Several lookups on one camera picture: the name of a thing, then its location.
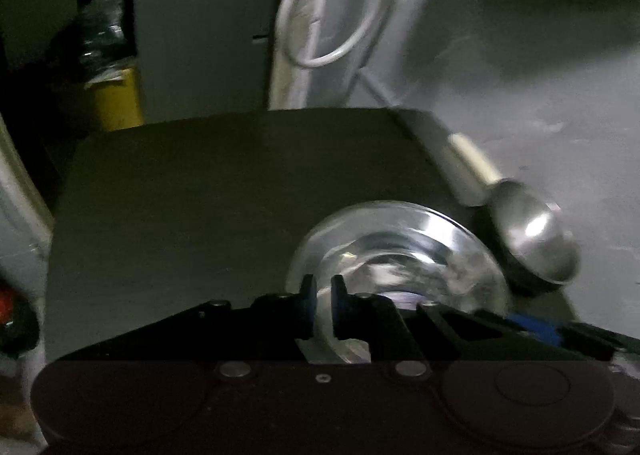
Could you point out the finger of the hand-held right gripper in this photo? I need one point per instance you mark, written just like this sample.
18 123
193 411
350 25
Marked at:
537 328

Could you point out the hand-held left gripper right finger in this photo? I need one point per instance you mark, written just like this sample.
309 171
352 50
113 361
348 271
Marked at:
340 307

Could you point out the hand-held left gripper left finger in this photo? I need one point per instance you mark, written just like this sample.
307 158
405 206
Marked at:
309 307

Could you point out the stainless steel plate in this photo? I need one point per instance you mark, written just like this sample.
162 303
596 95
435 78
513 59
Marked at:
440 255

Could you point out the yellow bin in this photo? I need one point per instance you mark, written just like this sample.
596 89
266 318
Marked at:
117 100

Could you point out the grey cabinet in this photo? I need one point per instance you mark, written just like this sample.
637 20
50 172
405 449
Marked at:
200 35

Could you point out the red object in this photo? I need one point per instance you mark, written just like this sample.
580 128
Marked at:
7 305

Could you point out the black plastic bag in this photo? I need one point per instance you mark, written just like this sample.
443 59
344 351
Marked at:
105 35

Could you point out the wooden door frame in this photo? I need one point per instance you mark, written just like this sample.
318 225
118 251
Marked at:
287 35

